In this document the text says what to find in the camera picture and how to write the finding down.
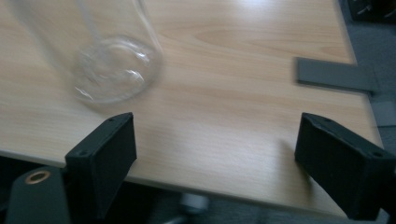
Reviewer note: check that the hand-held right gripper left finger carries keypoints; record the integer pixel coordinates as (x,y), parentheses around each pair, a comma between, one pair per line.
(102,161)

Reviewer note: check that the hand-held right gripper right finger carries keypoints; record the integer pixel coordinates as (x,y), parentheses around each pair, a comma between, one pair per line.
(342,165)

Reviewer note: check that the clear glass cup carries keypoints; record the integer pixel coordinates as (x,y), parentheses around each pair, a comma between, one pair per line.
(109,56)

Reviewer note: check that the grey flat bar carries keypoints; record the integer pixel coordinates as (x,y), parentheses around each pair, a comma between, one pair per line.
(333,76)

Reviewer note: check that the black equipment with knobs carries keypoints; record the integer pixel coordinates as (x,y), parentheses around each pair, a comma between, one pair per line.
(372,9)

